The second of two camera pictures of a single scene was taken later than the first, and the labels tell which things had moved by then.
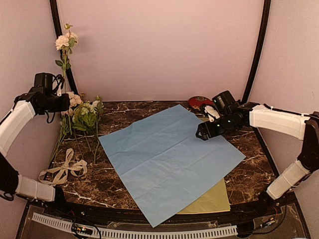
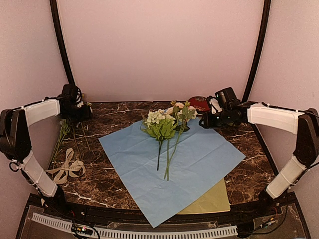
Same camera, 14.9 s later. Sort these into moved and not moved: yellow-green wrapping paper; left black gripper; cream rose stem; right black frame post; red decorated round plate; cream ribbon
Moved: cream rose stem; left black gripper
Not moved: cream ribbon; yellow-green wrapping paper; right black frame post; red decorated round plate
